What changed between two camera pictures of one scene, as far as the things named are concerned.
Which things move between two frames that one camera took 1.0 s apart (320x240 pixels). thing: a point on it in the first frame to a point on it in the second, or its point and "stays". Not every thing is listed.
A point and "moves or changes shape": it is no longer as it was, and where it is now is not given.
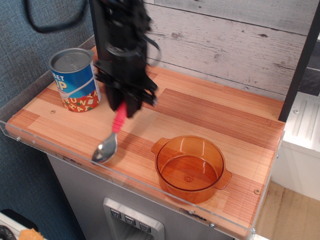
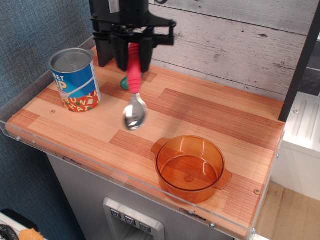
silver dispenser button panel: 125,222 stays
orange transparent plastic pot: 190,169 stays
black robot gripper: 126,70 to 134,20
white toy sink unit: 297,166 stays
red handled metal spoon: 106,150 moves or changes shape
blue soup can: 73,70 stays
